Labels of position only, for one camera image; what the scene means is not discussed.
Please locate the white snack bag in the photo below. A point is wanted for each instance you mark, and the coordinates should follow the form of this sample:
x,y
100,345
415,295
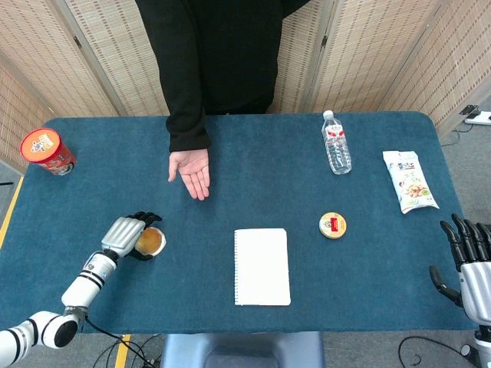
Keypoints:
x,y
410,182

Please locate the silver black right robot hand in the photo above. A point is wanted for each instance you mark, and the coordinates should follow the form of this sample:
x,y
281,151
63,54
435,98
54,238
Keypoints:
x,y
475,285

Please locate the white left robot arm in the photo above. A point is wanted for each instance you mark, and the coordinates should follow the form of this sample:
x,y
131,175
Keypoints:
x,y
82,285

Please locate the blue tablecloth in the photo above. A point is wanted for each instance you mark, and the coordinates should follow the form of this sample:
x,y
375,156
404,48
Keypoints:
x,y
268,184

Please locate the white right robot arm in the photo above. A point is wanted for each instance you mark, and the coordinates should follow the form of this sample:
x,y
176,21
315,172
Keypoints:
x,y
484,341

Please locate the white power strip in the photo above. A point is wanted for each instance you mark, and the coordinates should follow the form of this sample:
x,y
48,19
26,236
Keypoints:
x,y
479,118

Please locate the round yellow tin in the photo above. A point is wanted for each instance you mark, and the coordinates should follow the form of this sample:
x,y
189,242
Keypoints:
x,y
333,225

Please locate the white spiral notebook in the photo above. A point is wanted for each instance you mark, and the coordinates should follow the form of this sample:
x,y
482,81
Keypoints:
x,y
262,268

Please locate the woven bamboo folding screen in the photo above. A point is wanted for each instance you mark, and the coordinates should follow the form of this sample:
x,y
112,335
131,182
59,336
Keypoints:
x,y
368,50

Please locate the orange jelly cup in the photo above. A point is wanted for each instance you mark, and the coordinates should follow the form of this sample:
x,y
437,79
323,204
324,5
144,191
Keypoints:
x,y
151,240

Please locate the black power plug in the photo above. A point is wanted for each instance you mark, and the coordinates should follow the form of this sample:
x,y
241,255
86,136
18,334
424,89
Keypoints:
x,y
468,109

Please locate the red instant noodle cup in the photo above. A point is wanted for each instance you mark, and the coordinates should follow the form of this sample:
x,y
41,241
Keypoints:
x,y
44,147

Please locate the person's bare right hand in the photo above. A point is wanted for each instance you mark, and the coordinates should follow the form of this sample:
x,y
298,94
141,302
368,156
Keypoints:
x,y
193,170

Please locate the person's black-clothed torso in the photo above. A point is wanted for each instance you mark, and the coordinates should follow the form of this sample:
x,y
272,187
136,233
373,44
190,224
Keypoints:
x,y
239,57

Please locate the person's black-sleeved right forearm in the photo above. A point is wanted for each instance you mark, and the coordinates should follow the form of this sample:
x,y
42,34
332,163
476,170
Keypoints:
x,y
180,84

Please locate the clear plastic water bottle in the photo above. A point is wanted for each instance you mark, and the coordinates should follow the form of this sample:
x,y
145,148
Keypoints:
x,y
337,147

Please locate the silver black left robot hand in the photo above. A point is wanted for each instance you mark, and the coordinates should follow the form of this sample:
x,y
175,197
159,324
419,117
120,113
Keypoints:
x,y
122,233

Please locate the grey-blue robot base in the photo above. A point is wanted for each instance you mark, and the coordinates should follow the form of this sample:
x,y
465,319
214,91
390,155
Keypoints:
x,y
241,349

